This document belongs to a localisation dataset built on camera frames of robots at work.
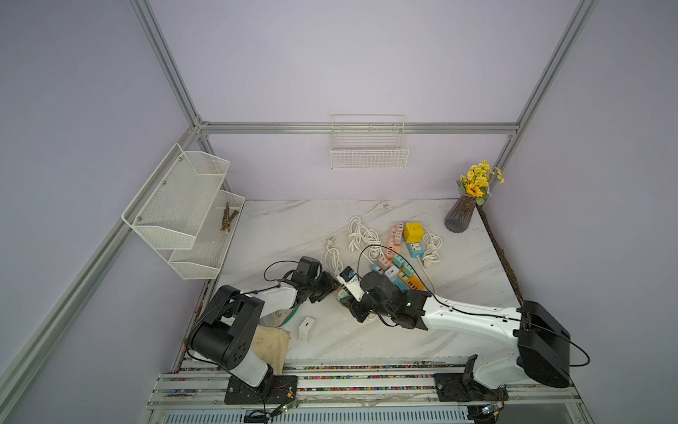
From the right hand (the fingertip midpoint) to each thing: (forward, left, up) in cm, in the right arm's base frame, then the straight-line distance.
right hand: (348, 299), depth 80 cm
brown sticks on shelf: (+32, +45, +4) cm, 55 cm away
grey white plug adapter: (+11, -16, -4) cm, 20 cm away
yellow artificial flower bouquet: (+35, -46, +15) cm, 60 cm away
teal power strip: (+24, -27, -8) cm, 37 cm away
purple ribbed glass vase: (+36, -46, -5) cm, 59 cm away
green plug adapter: (0, +2, +4) cm, 4 cm away
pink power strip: (+27, -19, -7) cm, 34 cm away
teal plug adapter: (+16, -19, -4) cm, 25 cm away
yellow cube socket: (+29, -26, -4) cm, 39 cm away
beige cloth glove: (-10, +25, -10) cm, 29 cm away
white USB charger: (-7, +13, -5) cm, 16 cm away
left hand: (+9, +4, -9) cm, 13 cm away
